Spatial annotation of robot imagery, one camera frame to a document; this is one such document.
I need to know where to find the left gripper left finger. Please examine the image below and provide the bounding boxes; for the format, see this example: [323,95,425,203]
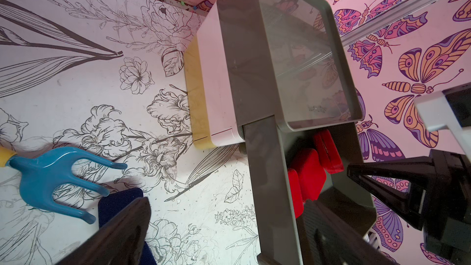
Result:
[58,197,151,265]

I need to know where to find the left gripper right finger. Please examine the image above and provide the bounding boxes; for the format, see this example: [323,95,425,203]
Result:
[297,200,393,265]

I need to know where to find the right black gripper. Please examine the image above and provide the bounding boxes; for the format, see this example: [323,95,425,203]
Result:
[347,150,471,265]

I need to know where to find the red brooch box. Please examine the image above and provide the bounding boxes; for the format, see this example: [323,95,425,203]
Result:
[290,148,327,202]
[314,130,345,174]
[288,168,304,218]

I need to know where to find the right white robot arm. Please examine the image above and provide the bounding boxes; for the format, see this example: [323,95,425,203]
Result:
[347,83,471,265]

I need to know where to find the small navy brooch box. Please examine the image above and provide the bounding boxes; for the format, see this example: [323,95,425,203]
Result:
[98,188,157,265]

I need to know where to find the yellow bottom drawer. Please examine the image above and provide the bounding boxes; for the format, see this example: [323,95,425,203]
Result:
[183,36,217,150]

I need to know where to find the three-drawer cabinet frame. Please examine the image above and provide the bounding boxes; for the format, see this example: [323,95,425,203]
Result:
[217,0,363,131]

